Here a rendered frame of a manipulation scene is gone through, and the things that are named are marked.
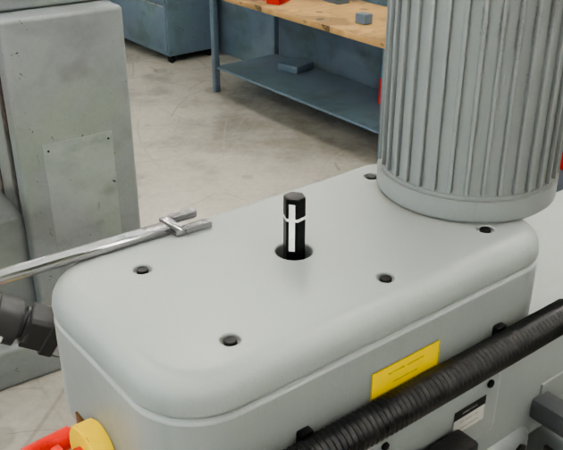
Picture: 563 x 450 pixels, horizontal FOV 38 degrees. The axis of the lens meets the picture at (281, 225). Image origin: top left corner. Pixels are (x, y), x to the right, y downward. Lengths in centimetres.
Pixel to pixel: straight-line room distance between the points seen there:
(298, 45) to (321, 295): 689
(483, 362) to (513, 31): 31
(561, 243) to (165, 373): 66
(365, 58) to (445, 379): 621
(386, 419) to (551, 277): 40
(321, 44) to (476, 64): 653
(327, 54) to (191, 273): 656
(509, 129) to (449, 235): 12
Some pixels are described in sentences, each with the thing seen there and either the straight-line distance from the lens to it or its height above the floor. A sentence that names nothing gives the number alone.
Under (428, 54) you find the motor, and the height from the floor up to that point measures 206.
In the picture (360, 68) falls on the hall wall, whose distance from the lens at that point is 701.
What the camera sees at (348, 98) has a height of 23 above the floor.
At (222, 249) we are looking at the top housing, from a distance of 81.
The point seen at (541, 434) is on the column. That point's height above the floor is 151.
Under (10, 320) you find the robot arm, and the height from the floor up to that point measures 147.
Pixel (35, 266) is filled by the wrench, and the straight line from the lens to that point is 80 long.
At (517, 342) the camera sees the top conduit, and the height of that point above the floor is 180.
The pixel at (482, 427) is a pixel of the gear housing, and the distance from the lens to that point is 98.
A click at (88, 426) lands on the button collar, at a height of 179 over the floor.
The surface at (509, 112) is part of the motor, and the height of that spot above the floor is 201.
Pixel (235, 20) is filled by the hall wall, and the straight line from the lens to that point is 834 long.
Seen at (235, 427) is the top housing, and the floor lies 184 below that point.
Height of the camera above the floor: 228
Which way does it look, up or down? 27 degrees down
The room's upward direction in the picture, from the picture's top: straight up
